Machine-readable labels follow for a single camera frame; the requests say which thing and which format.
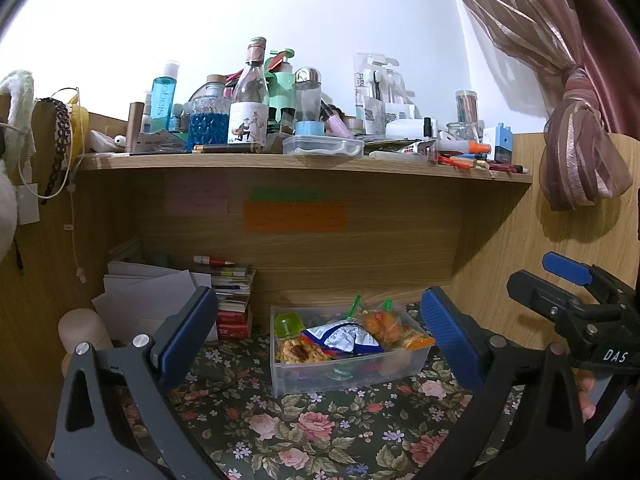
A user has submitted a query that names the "yellow headband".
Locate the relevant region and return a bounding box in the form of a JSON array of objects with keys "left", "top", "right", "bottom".
[{"left": 55, "top": 87, "right": 91, "bottom": 171}]

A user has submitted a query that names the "dark braided headband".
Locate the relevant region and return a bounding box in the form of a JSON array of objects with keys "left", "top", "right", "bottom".
[{"left": 34, "top": 99, "right": 72, "bottom": 206}]

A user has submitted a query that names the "mint green pump bottle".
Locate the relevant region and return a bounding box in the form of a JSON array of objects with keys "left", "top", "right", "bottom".
[{"left": 267, "top": 50, "right": 297, "bottom": 126}]

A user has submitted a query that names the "blue toner bottle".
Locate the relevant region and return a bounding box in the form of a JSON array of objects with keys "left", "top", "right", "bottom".
[{"left": 151, "top": 60, "right": 180, "bottom": 133}]

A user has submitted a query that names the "white wall charger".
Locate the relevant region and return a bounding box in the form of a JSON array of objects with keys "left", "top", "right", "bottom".
[{"left": 17, "top": 184, "right": 41, "bottom": 225}]

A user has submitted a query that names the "person's right hand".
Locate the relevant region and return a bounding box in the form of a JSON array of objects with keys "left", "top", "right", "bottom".
[{"left": 575, "top": 370, "right": 599, "bottom": 423}]

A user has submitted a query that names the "green-clipped clear snack packet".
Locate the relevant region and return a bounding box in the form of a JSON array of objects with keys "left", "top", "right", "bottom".
[{"left": 342, "top": 295, "right": 363, "bottom": 326}]

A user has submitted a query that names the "small glass jar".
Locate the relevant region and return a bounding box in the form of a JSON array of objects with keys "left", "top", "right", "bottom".
[{"left": 446, "top": 121, "right": 481, "bottom": 143}]

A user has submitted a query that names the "yellow snack packet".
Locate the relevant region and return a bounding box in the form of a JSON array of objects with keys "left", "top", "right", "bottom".
[{"left": 275, "top": 337, "right": 333, "bottom": 365}]

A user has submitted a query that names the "clear green-edged snack packet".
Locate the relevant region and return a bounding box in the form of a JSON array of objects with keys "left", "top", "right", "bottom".
[{"left": 360, "top": 299, "right": 436, "bottom": 352}]

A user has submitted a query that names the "white and blue box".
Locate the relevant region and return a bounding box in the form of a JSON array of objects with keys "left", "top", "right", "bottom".
[{"left": 483, "top": 122, "right": 516, "bottom": 163}]

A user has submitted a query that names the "brown cosmetic tube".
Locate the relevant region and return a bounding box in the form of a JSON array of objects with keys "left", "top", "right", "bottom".
[{"left": 127, "top": 102, "right": 146, "bottom": 153}]

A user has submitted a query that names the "clear jar with silver lid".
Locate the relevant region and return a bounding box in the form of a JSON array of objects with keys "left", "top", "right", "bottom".
[{"left": 293, "top": 66, "right": 323, "bottom": 123}]

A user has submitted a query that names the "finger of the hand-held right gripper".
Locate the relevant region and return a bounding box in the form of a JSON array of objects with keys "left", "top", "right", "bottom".
[
  {"left": 542, "top": 252, "right": 640, "bottom": 311},
  {"left": 507, "top": 270, "right": 608, "bottom": 356}
]

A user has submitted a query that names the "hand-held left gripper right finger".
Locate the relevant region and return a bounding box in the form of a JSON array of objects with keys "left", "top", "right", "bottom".
[{"left": 415, "top": 286, "right": 588, "bottom": 480}]

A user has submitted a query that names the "white hanging cord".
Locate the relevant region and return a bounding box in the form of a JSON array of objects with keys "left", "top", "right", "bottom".
[{"left": 64, "top": 180, "right": 87, "bottom": 281}]

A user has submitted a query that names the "clear lidded plastic container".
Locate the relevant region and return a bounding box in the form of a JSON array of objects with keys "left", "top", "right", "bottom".
[{"left": 282, "top": 134, "right": 365, "bottom": 158}]

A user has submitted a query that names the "pink striped curtain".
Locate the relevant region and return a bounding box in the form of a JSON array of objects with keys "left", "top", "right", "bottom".
[{"left": 440, "top": 0, "right": 640, "bottom": 213}]

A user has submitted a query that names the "blue white snack packet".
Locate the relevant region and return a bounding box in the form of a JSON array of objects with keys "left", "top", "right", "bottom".
[{"left": 300, "top": 322, "right": 386, "bottom": 358}]

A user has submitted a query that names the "pink lip gloss tube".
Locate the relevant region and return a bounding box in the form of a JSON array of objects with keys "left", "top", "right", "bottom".
[{"left": 320, "top": 102, "right": 353, "bottom": 137}]

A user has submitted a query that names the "black and gold pen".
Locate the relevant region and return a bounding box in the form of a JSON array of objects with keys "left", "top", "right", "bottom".
[{"left": 192, "top": 144, "right": 263, "bottom": 155}]

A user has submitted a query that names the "stack of books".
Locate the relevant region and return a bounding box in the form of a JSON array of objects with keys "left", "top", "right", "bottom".
[{"left": 192, "top": 262, "right": 257, "bottom": 341}]

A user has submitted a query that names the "floral tablecloth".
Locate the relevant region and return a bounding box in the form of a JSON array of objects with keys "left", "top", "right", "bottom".
[{"left": 115, "top": 302, "right": 591, "bottom": 480}]

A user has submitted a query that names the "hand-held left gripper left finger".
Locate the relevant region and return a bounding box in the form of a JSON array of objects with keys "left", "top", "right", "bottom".
[{"left": 47, "top": 285, "right": 223, "bottom": 480}]

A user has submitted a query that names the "orange sticky note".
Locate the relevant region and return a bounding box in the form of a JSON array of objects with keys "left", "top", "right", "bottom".
[{"left": 243, "top": 201, "right": 347, "bottom": 233}]

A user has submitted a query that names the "green sticky note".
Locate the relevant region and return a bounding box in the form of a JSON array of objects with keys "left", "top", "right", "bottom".
[{"left": 250, "top": 187, "right": 326, "bottom": 201}]

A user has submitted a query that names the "wooden desk shelf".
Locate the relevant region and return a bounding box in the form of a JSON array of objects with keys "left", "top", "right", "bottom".
[{"left": 0, "top": 105, "right": 640, "bottom": 461}]

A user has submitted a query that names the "toothbrush blister pack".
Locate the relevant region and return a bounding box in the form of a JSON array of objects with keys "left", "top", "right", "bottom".
[{"left": 352, "top": 52, "right": 418, "bottom": 136}]

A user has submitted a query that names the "pink sticky note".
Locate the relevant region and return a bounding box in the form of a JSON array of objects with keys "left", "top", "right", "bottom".
[{"left": 165, "top": 180, "right": 228, "bottom": 213}]

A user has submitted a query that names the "silver foil packet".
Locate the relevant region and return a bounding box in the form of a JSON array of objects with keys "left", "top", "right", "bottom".
[{"left": 137, "top": 129, "right": 188, "bottom": 153}]

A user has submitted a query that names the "orange-capped glue stick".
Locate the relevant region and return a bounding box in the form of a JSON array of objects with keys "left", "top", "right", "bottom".
[{"left": 440, "top": 141, "right": 493, "bottom": 156}]

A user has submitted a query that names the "clear glass wine bottle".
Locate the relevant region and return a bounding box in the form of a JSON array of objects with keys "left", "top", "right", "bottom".
[{"left": 228, "top": 36, "right": 271, "bottom": 153}]

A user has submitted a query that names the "cream mug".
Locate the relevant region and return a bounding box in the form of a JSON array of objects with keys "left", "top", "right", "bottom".
[{"left": 57, "top": 308, "right": 115, "bottom": 376}]

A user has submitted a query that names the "faceted bottle with blue liquid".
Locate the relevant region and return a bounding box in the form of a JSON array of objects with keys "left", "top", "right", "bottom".
[{"left": 187, "top": 75, "right": 232, "bottom": 148}]

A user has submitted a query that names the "clear plastic storage box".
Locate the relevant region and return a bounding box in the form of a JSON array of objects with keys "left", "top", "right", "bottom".
[{"left": 270, "top": 302, "right": 436, "bottom": 396}]

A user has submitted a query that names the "white fluffy headband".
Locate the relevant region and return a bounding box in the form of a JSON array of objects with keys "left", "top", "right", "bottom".
[{"left": 0, "top": 70, "right": 38, "bottom": 156}]

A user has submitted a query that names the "pile of white papers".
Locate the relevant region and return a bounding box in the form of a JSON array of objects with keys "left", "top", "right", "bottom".
[{"left": 91, "top": 237, "right": 218, "bottom": 343}]

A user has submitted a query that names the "clear cotton swab cylinder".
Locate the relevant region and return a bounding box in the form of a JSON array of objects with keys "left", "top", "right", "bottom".
[{"left": 455, "top": 90, "right": 480, "bottom": 126}]

